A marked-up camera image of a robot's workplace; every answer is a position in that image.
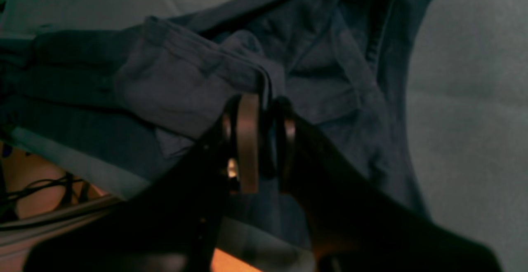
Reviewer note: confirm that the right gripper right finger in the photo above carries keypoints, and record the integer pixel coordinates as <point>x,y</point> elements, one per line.
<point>354,227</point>

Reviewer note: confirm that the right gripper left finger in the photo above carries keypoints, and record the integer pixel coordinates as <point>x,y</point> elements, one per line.
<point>173,225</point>

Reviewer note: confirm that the light blue table cloth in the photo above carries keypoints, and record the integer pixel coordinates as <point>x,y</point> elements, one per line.
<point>466,103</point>

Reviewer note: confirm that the dark blue T-shirt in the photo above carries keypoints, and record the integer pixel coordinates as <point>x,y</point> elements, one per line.
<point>137,97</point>

